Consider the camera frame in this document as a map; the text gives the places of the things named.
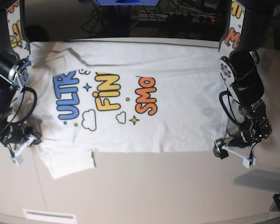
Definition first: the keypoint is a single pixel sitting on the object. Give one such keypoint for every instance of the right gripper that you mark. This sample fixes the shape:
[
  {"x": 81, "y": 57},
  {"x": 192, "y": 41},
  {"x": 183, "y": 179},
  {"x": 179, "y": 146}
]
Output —
[{"x": 15, "y": 134}]

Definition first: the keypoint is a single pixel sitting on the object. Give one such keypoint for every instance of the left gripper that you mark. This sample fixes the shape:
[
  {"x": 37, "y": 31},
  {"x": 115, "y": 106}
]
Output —
[{"x": 239, "y": 139}]

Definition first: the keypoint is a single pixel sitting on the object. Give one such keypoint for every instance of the white printed T-shirt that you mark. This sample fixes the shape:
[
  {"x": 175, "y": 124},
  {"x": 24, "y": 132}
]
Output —
[{"x": 123, "y": 97}]

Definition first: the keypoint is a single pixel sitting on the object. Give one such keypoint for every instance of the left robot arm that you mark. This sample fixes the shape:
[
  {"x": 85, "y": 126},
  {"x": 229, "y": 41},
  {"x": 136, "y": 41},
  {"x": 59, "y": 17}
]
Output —
[{"x": 246, "y": 23}]

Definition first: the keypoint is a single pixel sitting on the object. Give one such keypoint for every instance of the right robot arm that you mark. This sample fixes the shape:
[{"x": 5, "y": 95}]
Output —
[{"x": 14, "y": 64}]

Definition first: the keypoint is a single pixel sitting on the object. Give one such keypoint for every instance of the blue robot base block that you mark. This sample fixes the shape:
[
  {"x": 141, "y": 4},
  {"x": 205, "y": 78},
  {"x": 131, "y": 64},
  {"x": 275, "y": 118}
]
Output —
[{"x": 128, "y": 2}]

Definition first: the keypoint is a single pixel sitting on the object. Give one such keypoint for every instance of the white paper label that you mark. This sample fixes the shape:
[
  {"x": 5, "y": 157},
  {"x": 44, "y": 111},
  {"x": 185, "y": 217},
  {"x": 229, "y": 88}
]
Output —
[{"x": 50, "y": 217}]

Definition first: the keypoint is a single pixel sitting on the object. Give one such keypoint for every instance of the power strip with red light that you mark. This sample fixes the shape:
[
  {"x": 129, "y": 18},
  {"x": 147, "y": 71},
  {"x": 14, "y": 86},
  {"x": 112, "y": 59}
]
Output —
[{"x": 151, "y": 16}]

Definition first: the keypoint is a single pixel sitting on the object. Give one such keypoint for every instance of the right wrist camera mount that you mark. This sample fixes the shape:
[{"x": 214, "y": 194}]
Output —
[{"x": 16, "y": 158}]

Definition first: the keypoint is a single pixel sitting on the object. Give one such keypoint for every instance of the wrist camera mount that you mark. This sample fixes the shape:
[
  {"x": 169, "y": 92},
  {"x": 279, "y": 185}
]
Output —
[
  {"x": 247, "y": 160},
  {"x": 16, "y": 158}
]

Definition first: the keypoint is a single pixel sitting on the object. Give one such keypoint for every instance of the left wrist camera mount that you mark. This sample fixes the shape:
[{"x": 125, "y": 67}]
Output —
[{"x": 247, "y": 160}]

